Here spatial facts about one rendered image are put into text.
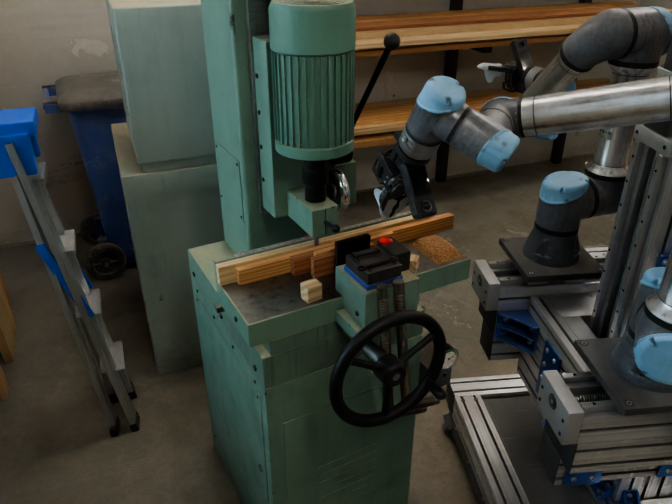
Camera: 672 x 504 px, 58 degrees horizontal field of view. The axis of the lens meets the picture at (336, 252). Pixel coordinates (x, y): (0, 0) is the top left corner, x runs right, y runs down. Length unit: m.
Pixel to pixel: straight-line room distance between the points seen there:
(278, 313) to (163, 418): 1.20
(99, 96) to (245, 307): 1.81
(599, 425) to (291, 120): 0.90
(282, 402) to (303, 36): 0.81
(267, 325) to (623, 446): 0.81
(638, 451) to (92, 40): 3.05
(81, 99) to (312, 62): 1.87
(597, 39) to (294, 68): 0.73
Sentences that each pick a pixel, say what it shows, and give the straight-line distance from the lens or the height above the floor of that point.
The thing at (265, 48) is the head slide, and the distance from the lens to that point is 1.38.
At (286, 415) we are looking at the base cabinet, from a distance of 1.50.
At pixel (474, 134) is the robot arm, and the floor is 1.33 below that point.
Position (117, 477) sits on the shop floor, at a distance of 2.30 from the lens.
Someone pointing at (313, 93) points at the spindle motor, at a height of 1.34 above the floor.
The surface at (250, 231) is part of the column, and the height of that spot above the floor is 0.93.
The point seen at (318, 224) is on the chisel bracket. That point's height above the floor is 1.03.
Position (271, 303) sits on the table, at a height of 0.90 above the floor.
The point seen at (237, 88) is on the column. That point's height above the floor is 1.30.
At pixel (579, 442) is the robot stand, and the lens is 1.43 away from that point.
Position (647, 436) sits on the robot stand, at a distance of 1.50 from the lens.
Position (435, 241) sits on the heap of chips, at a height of 0.93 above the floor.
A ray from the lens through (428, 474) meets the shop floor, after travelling 2.21.
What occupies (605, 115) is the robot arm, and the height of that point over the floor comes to 1.35.
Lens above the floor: 1.66
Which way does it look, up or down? 29 degrees down
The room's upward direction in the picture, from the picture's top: straight up
